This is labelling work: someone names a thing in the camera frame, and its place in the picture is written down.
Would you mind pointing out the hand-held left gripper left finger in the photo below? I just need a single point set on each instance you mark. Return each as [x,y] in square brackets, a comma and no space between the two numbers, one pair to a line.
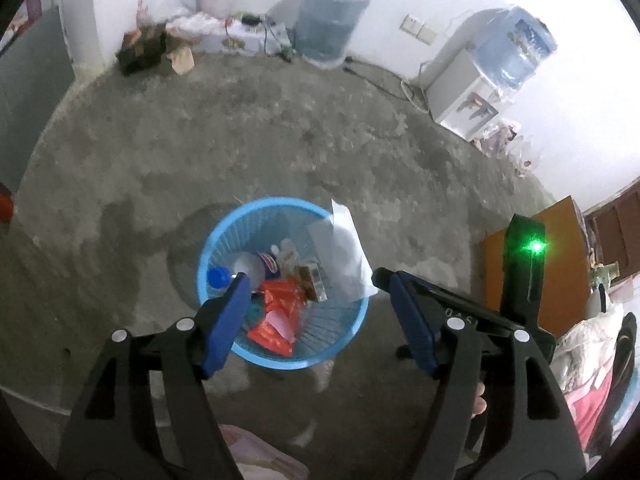
[225,330]

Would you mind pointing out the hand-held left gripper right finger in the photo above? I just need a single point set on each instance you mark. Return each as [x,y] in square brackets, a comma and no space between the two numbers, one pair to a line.
[412,325]

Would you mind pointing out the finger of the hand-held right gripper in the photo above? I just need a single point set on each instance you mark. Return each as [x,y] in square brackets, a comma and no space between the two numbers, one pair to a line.
[435,295]

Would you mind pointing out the white paper sheet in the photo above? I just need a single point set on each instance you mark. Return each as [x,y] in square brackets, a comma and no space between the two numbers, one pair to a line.
[342,255]

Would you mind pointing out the blue plastic wastebasket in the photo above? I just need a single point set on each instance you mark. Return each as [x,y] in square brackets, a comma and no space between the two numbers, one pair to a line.
[235,220]

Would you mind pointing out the person's right hand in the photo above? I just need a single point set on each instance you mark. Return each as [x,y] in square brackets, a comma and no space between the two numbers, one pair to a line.
[480,400]

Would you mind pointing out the orange wooden cabinet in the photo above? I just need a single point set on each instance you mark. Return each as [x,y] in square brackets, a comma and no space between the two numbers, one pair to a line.
[562,280]

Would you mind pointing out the plastic bottle with blue cap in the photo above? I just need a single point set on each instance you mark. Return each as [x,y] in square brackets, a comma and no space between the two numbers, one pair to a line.
[218,276]

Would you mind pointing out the pink paper scrap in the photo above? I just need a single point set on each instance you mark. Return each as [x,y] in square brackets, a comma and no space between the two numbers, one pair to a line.
[280,325]

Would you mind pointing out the orange snack packet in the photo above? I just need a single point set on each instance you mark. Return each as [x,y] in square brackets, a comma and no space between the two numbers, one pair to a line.
[280,305]

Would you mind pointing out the dark wooden wardrobe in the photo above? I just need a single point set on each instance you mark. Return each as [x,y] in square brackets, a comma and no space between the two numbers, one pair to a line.
[615,225]

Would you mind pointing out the pink cloth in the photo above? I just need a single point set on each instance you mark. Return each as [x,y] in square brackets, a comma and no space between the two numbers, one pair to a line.
[595,400]

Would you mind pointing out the pink plastic bag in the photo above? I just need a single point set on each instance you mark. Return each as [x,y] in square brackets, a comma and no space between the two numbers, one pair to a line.
[505,140]

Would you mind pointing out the white water dispenser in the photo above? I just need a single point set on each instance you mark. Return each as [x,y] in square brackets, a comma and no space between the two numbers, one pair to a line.
[450,90]

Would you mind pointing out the blue labelled water bottle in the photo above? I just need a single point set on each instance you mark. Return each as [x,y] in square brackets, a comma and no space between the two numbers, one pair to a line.
[510,50]

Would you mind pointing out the cardboard scrap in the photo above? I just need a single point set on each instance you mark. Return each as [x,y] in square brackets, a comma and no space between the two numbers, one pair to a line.
[182,59]

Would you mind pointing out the dark bag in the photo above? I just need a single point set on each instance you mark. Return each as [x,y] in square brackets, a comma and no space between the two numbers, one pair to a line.
[142,50]

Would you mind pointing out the clear empty water jug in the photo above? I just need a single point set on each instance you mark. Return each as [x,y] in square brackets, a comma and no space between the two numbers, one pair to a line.
[330,15]

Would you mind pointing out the grey cabinet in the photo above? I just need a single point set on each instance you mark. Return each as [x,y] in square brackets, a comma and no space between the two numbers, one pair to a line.
[30,100]

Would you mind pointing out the white wall socket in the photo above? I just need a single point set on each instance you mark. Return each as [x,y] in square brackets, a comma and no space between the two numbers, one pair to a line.
[417,27]

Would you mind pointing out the pile of clutter by wall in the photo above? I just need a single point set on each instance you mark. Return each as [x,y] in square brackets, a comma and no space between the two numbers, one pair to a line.
[235,35]

